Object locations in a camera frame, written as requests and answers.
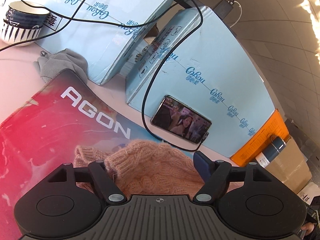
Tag thick black charging cable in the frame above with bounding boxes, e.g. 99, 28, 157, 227
141, 0, 237, 152

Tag person's right hand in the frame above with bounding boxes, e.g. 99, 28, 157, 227
301, 223, 316, 239

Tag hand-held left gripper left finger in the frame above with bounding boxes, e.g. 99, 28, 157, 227
37, 160, 125, 204

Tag smartphone with lit screen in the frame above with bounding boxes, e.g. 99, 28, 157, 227
151, 95, 212, 144

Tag white charging cable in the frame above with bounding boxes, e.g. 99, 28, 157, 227
229, 1, 243, 28

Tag dark blue ceramic bowl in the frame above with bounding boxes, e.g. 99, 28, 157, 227
7, 1, 50, 28

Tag light blue carton with label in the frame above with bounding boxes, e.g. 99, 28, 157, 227
32, 0, 182, 86

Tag thin black cable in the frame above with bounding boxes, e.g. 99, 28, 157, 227
9, 0, 200, 28
0, 0, 107, 52

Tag printed desk mat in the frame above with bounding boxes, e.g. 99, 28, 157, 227
0, 69, 198, 240

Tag large black power adapter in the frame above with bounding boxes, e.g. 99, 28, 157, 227
212, 0, 237, 20

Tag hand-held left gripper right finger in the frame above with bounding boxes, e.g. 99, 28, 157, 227
193, 151, 283, 204

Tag dark blue vacuum bottle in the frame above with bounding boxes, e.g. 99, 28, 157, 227
255, 135, 287, 169

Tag brown cardboard box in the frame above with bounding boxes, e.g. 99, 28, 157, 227
264, 136, 313, 195

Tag striped white ceramic bowl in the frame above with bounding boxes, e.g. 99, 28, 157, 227
1, 20, 43, 47

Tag pink knitted sweater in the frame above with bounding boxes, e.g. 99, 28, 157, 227
74, 139, 240, 199

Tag grey cloth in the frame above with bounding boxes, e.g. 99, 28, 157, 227
34, 48, 88, 83

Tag orange flat box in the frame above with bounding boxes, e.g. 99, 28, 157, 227
230, 109, 292, 167

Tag large light blue carton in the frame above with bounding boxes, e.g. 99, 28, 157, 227
125, 5, 279, 158

